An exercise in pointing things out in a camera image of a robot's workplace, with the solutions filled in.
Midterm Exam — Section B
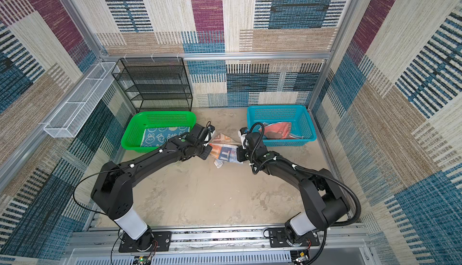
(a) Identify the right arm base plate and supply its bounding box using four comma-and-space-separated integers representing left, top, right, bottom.
263, 227, 320, 248

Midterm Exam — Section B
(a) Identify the teal plastic basket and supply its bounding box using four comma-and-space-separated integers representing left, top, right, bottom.
247, 105, 316, 147

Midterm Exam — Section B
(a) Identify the red pink towel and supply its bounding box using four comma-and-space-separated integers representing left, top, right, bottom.
264, 122, 292, 139

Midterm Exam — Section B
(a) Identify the green plastic basket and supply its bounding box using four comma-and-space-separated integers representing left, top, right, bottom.
121, 111, 197, 153

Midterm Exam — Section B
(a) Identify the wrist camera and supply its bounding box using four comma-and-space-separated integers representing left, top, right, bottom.
199, 124, 215, 144
238, 127, 249, 147

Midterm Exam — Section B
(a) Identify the aluminium front rail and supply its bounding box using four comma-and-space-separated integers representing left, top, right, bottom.
63, 223, 372, 257

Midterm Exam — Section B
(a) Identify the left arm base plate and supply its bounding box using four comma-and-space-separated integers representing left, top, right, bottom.
118, 231, 172, 254

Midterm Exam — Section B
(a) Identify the black corrugated cable conduit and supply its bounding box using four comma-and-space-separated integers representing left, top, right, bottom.
242, 122, 362, 265

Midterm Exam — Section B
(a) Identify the pink orange print towel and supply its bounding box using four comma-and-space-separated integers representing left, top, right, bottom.
209, 133, 241, 168

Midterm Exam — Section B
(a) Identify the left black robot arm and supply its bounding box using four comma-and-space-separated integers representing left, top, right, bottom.
90, 124, 215, 253

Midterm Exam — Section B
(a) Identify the black wire shelf rack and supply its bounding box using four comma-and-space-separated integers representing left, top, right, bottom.
111, 57, 193, 113

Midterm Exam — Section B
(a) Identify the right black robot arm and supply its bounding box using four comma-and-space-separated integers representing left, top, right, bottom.
237, 132, 350, 245

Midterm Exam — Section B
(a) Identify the blue rabbit print towel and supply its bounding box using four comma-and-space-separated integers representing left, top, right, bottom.
141, 127, 190, 147

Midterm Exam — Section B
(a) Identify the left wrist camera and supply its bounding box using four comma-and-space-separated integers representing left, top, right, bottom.
199, 124, 215, 144

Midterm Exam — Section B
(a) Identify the white wire mesh tray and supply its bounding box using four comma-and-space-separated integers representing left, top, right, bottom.
43, 63, 115, 138

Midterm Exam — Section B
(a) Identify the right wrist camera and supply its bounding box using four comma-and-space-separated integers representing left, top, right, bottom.
238, 127, 249, 147

